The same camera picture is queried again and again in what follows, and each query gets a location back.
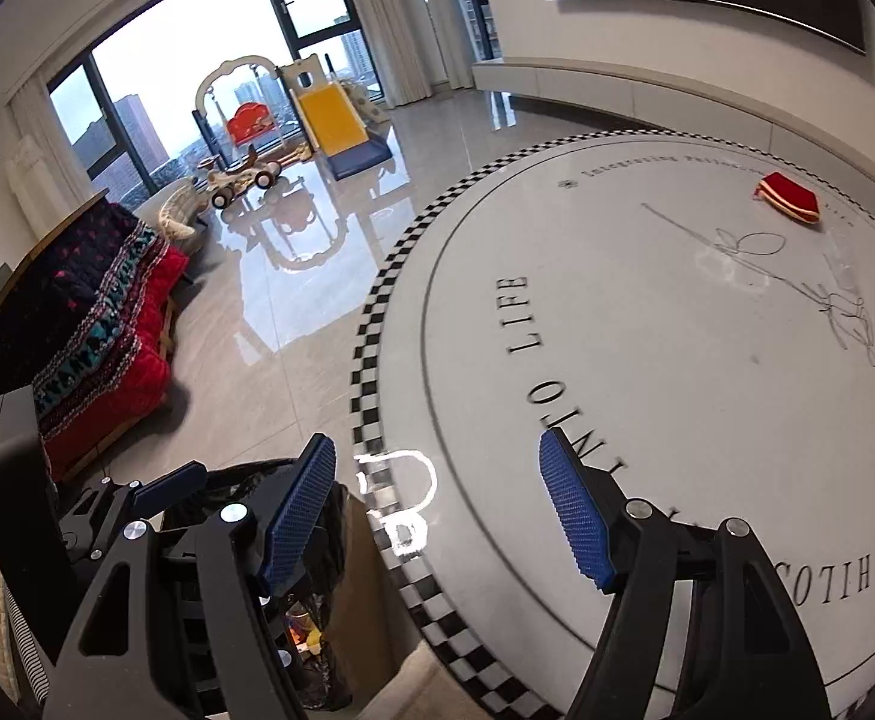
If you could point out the white low tv cabinet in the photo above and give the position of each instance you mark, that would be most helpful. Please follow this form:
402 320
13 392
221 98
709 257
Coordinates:
646 98

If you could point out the wicker basket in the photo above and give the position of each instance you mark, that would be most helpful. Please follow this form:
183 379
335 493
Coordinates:
180 207

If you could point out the white curtain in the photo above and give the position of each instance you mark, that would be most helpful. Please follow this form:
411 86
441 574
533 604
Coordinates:
420 47

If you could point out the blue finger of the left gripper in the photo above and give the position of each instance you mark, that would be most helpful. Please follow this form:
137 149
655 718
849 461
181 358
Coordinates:
171 487

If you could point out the black bagged trash bin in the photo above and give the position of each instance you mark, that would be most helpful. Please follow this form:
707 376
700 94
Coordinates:
310 599

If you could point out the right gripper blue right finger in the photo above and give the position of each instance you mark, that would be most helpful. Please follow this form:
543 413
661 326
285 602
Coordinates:
747 654

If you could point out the round white coffee table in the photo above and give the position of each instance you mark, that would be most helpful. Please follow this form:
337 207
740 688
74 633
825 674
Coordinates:
714 356

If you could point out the white red baby swing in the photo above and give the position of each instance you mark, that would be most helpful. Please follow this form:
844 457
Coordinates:
245 104

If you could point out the yellow children's slide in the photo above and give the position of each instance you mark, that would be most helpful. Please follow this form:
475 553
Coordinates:
331 121

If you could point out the red patterned blanket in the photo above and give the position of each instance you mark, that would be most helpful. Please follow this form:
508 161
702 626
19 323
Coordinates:
82 323

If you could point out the beige toy car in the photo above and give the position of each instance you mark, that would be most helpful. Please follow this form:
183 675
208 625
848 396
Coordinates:
226 184

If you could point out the red cloth pouch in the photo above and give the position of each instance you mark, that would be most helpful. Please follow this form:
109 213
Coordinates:
790 198

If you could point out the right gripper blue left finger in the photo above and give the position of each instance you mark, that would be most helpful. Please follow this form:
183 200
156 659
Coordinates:
126 653

